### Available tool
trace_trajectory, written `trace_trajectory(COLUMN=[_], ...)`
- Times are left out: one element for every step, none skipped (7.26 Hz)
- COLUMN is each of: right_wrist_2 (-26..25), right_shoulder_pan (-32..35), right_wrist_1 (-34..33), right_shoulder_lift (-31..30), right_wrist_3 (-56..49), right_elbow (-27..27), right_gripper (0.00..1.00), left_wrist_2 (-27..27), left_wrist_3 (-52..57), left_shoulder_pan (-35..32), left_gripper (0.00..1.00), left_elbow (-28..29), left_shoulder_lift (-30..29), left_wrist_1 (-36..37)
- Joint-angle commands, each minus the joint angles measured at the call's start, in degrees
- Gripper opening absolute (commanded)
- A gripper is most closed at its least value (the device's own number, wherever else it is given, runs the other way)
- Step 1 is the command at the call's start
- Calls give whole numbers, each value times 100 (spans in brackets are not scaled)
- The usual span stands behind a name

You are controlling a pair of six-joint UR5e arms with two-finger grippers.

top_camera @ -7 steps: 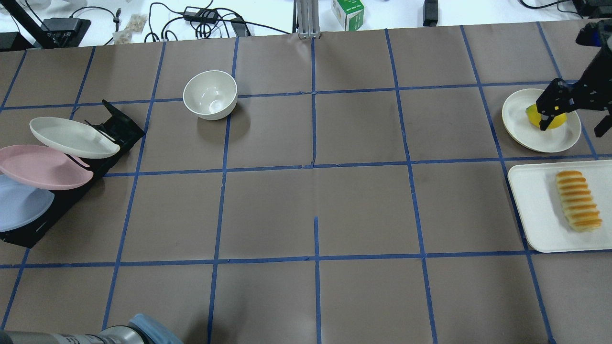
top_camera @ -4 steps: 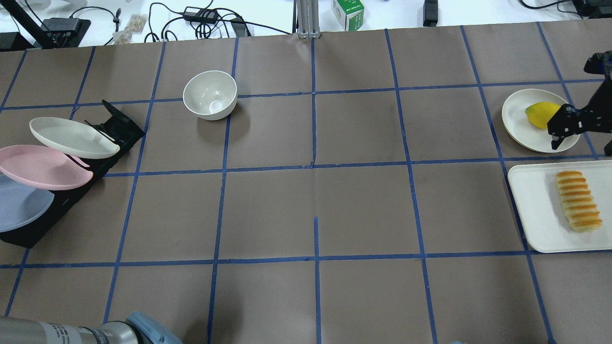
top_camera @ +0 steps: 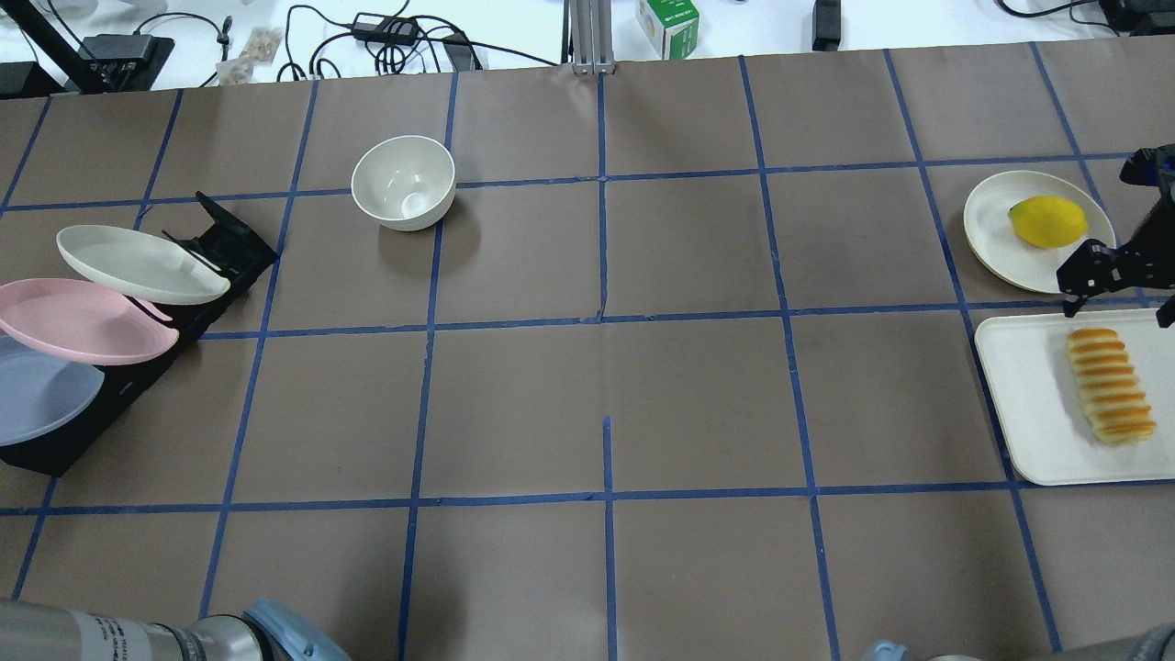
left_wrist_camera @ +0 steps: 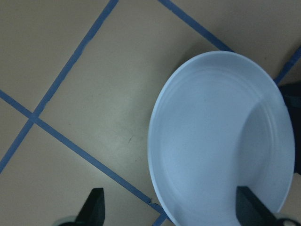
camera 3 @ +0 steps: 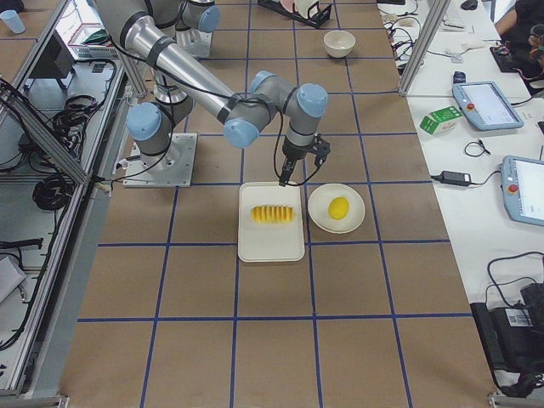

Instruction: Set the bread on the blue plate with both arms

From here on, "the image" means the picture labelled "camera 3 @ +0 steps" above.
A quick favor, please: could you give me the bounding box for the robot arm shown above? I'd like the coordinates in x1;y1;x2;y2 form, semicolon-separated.
175;0;221;59
94;1;331;186

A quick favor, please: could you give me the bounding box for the white rectangular tray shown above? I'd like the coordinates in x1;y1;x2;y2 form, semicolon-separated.
238;182;304;263

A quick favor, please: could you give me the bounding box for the aluminium frame post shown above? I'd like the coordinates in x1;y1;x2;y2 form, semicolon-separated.
398;0;451;96

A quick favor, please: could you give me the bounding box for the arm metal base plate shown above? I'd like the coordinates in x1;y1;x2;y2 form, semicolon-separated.
122;133;197;188
175;28;213;59

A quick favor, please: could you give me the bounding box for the yellow lemon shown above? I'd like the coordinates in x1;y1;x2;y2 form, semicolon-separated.
327;196;349;220

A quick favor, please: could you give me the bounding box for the white ceramic bowl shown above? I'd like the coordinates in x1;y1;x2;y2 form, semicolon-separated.
323;30;356;59

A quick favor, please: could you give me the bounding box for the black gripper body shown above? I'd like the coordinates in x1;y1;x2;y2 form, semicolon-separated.
282;143;310;161

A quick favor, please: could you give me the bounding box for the near blue teach pendant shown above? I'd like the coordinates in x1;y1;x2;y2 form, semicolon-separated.
501;156;543;226

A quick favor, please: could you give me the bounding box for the green white carton box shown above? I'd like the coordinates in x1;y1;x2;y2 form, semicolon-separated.
419;105;462;134

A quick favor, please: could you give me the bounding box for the cream round plate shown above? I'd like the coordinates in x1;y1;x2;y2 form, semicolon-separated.
308;184;366;234

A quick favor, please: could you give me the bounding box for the blue teach pendant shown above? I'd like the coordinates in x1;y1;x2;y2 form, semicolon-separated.
452;82;524;131
501;156;543;226

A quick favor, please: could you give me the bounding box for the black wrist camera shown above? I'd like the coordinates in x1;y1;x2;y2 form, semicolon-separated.
313;133;331;168

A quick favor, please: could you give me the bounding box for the striped bread roll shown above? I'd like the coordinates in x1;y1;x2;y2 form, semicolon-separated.
250;205;294;224

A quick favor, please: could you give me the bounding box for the light blue plastic cup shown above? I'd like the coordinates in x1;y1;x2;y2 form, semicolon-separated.
0;9;26;34

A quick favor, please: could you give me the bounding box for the white plate in rack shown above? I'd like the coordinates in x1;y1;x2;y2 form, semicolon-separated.
294;0;320;19

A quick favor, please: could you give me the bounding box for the black power adapter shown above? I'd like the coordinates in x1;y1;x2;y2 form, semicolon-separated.
431;170;472;187

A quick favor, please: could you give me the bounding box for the far blue teach pendant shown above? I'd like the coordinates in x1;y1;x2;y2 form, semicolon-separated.
452;82;524;131

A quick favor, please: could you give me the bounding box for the black plate rack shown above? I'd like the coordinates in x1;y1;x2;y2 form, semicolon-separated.
258;0;332;29

